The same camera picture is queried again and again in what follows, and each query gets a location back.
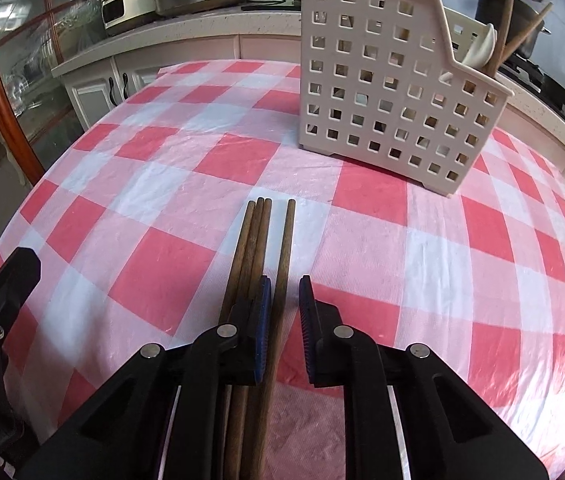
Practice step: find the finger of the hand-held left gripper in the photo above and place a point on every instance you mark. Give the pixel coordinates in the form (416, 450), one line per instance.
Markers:
(12, 285)

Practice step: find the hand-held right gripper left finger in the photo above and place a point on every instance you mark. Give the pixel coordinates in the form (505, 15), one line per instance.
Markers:
(262, 330)

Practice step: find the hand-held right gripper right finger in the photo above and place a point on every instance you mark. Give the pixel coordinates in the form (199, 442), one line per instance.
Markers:
(305, 330)

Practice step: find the white plastic utensil basket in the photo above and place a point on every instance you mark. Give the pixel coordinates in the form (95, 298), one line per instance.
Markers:
(387, 85)

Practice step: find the white ceramic spoon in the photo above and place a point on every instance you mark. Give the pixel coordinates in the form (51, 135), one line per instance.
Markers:
(482, 45)

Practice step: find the red white checkered tablecloth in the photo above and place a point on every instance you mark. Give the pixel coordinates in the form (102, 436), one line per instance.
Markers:
(162, 200)

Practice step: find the wooden framed glass door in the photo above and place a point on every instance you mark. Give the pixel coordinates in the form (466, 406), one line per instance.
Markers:
(22, 85)

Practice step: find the white electric cooker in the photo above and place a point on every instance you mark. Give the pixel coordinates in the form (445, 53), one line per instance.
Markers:
(127, 2)

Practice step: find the black glass gas cooktop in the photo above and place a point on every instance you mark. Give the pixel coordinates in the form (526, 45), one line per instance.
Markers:
(552, 90)

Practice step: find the black stockpot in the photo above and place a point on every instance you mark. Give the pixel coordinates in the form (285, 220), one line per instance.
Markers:
(527, 15)

